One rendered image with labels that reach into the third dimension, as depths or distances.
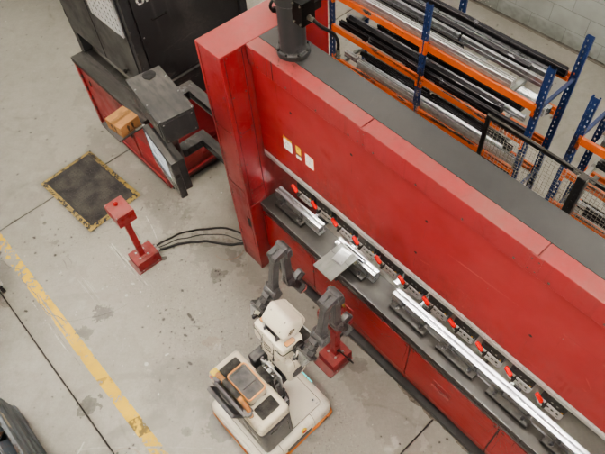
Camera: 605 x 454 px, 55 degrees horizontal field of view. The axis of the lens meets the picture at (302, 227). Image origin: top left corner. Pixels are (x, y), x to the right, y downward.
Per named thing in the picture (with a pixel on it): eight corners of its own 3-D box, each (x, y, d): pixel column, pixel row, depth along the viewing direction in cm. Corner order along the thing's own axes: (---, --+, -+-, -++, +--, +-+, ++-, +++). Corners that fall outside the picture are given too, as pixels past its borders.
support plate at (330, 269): (312, 265, 406) (312, 264, 405) (340, 243, 415) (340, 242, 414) (330, 281, 397) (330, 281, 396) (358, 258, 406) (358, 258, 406)
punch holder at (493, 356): (477, 351, 344) (483, 339, 330) (486, 341, 347) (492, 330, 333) (498, 369, 337) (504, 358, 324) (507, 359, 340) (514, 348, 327)
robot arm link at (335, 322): (324, 289, 323) (338, 302, 318) (331, 283, 325) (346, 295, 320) (326, 323, 358) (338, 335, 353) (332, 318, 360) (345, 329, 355)
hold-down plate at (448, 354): (434, 348, 378) (435, 346, 376) (439, 342, 380) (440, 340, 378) (471, 381, 364) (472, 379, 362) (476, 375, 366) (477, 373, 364)
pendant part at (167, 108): (157, 165, 452) (124, 78, 383) (185, 150, 459) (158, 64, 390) (187, 207, 426) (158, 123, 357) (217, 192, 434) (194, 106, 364)
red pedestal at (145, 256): (128, 261, 534) (97, 206, 466) (150, 246, 543) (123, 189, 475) (139, 276, 525) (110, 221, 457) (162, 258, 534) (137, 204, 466)
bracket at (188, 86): (163, 103, 414) (161, 95, 409) (191, 86, 423) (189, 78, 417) (196, 132, 396) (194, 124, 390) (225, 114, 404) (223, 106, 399)
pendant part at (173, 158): (154, 160, 436) (140, 126, 407) (168, 153, 439) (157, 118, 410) (182, 199, 413) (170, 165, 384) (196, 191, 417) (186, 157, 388)
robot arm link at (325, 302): (315, 295, 318) (328, 307, 313) (332, 282, 325) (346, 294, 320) (309, 338, 351) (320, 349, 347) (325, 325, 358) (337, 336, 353)
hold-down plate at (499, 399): (483, 392, 360) (484, 391, 357) (490, 386, 362) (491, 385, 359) (525, 429, 346) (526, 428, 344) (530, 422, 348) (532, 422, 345)
